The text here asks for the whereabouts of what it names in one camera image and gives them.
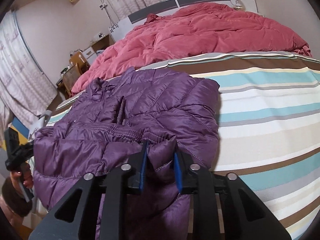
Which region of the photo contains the purple quilted down jacket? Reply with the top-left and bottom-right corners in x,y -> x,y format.
34,68 -> 219,239

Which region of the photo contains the person's left hand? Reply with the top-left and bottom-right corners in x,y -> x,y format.
10,163 -> 34,196

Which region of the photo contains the white patterned side curtain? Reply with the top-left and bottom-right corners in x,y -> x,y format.
1,11 -> 57,140

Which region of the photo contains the wooden wicker chair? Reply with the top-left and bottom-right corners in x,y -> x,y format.
62,51 -> 89,96

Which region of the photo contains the striped bed sheet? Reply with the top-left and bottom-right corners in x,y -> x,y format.
47,51 -> 319,239

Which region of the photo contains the wooden bedside desk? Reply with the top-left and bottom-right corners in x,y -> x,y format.
56,35 -> 114,99

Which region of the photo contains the grey white headboard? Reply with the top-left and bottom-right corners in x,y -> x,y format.
108,0 -> 259,43

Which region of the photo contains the red quilted comforter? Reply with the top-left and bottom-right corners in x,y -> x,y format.
71,2 -> 311,94

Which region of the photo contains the yellow blue wall panel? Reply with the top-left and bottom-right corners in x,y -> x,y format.
1,117 -> 29,150

